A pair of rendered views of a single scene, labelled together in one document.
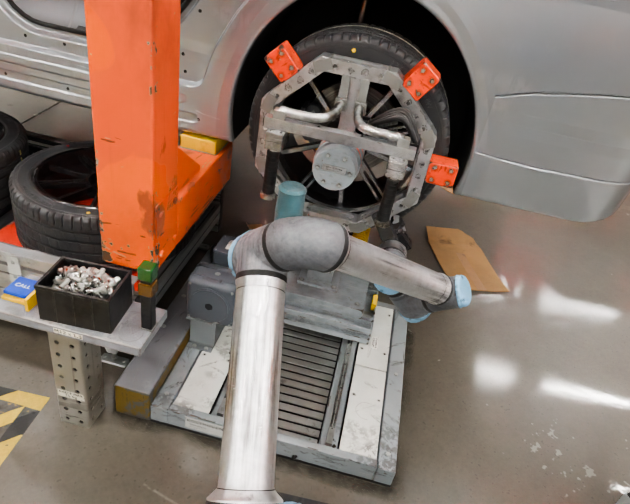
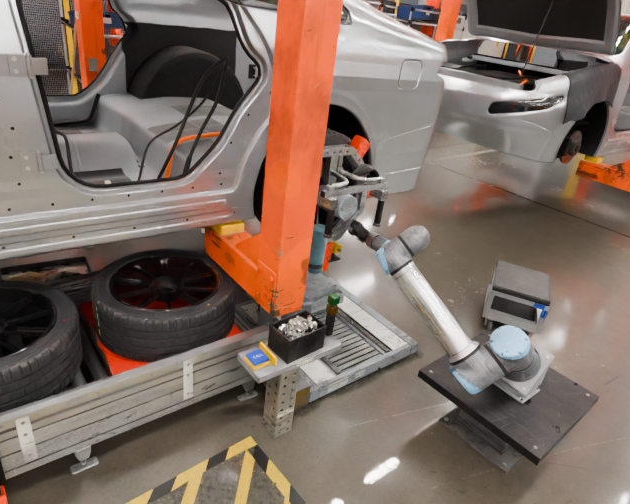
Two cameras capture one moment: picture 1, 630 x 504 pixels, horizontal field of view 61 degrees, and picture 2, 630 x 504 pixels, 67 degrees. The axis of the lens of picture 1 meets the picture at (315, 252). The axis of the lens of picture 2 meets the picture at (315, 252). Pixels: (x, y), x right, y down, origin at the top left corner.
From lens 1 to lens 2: 1.75 m
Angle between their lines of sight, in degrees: 40
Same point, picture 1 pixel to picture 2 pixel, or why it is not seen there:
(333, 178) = (348, 212)
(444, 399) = (385, 308)
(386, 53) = (338, 138)
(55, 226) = (195, 325)
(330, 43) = not seen: hidden behind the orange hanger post
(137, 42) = (314, 175)
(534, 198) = (395, 186)
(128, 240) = (292, 295)
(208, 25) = (236, 150)
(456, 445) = (411, 322)
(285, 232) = (415, 237)
